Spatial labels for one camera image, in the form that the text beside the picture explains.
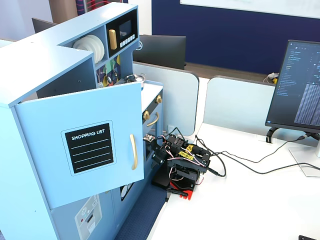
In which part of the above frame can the dark monitor edge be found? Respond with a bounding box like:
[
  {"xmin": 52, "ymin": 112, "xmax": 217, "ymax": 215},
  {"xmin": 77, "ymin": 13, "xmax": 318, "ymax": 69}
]
[{"xmin": 31, "ymin": 17, "xmax": 59, "ymax": 34}]

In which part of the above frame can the colourful patterned backsplash panel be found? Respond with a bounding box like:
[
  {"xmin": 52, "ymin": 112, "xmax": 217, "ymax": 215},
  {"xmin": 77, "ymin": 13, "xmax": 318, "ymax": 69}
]
[{"xmin": 95, "ymin": 55, "xmax": 121, "ymax": 89}]

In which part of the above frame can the black toy microwave door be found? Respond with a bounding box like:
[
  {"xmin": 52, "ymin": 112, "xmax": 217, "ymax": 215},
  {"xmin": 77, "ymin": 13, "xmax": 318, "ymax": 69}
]
[{"xmin": 105, "ymin": 9, "xmax": 138, "ymax": 59}]

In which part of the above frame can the whiteboard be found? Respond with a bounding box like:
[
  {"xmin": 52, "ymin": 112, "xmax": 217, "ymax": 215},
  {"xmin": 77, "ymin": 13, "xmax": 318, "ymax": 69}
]
[{"xmin": 179, "ymin": 0, "xmax": 320, "ymax": 20}]

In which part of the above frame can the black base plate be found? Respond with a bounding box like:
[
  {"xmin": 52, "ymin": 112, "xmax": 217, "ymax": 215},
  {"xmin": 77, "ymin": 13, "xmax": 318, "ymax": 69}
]
[{"xmin": 151, "ymin": 172, "xmax": 171, "ymax": 190}]

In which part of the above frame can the lit computer monitor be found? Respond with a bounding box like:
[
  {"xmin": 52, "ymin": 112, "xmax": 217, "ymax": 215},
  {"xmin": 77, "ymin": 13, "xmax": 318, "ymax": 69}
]
[{"xmin": 264, "ymin": 39, "xmax": 320, "ymax": 134}]

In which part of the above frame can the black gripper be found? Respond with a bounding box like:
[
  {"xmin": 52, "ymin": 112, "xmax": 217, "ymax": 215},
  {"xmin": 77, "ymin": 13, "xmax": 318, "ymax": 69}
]
[{"xmin": 150, "ymin": 139, "xmax": 174, "ymax": 173}]

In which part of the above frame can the gold oven door handle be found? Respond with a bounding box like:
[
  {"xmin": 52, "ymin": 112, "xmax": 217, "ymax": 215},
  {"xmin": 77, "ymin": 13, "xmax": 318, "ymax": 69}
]
[{"xmin": 146, "ymin": 112, "xmax": 160, "ymax": 127}]

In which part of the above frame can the gold microwave handle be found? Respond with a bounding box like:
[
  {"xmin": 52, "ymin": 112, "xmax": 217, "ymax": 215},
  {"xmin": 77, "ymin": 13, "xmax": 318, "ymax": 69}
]
[{"xmin": 107, "ymin": 29, "xmax": 118, "ymax": 51}]

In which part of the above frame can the toy oven door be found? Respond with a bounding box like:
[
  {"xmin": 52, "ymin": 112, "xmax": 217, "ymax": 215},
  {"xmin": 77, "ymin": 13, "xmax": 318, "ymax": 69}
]
[{"xmin": 141, "ymin": 104, "xmax": 164, "ymax": 162}]

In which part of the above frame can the metal toy pot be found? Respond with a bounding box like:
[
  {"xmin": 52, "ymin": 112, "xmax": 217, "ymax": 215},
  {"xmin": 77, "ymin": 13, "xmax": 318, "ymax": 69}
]
[{"xmin": 123, "ymin": 73, "xmax": 147, "ymax": 89}]

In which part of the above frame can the black monitor seen from behind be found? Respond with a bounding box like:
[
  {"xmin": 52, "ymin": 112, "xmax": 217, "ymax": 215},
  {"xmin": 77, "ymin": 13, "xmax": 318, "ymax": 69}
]
[{"xmin": 132, "ymin": 34, "xmax": 187, "ymax": 71}]

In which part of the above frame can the blue shopping list cabinet door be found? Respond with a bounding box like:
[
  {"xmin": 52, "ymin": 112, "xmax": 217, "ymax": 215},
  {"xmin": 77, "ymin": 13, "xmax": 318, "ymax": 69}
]
[{"xmin": 13, "ymin": 81, "xmax": 145, "ymax": 210}]

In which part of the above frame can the black round washer window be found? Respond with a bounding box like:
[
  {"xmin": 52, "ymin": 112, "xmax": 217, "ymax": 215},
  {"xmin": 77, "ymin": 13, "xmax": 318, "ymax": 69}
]
[{"xmin": 119, "ymin": 181, "xmax": 136, "ymax": 202}]

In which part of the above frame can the yellow and white charger bundle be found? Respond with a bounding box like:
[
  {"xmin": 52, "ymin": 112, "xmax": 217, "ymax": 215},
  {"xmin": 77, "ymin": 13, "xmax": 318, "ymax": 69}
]
[{"xmin": 262, "ymin": 72, "xmax": 279, "ymax": 85}]

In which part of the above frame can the blue toy kitchen body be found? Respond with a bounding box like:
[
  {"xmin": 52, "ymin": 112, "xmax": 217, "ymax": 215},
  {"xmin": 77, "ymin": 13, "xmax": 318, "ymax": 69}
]
[{"xmin": 0, "ymin": 2, "xmax": 165, "ymax": 240}]

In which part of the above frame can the red table clamp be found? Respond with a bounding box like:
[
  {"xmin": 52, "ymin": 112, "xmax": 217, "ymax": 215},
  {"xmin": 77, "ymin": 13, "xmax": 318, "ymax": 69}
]
[{"xmin": 169, "ymin": 180, "xmax": 195, "ymax": 201}]

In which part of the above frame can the long black cable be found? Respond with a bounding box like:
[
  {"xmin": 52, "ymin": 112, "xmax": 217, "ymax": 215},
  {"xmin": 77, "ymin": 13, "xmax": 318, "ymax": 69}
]
[{"xmin": 195, "ymin": 134, "xmax": 320, "ymax": 178}]

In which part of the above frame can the light blue desk divider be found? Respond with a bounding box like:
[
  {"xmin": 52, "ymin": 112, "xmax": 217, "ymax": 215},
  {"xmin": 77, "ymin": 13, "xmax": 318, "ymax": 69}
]
[
  {"xmin": 132, "ymin": 61, "xmax": 200, "ymax": 137},
  {"xmin": 203, "ymin": 76, "xmax": 277, "ymax": 141}
]

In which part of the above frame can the white plate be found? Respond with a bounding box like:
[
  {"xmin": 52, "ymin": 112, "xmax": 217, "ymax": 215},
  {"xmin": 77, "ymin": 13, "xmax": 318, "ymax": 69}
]
[
  {"xmin": 72, "ymin": 37, "xmax": 97, "ymax": 62},
  {"xmin": 91, "ymin": 34, "xmax": 106, "ymax": 61},
  {"xmin": 83, "ymin": 35, "xmax": 102, "ymax": 62}
]

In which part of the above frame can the blue ice dispenser cabinet door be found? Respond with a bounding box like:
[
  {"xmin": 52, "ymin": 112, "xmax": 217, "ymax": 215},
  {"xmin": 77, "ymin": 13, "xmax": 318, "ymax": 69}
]
[{"xmin": 49, "ymin": 191, "xmax": 118, "ymax": 240}]

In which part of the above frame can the silver monitor stand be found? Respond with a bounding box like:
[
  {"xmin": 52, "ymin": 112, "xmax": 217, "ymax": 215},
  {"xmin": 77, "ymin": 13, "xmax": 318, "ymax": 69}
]
[{"xmin": 288, "ymin": 139, "xmax": 320, "ymax": 178}]

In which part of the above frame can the black cable with plug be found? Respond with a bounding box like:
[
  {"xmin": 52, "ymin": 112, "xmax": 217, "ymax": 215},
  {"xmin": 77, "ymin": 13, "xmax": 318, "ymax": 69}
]
[{"xmin": 194, "ymin": 133, "xmax": 314, "ymax": 163}]

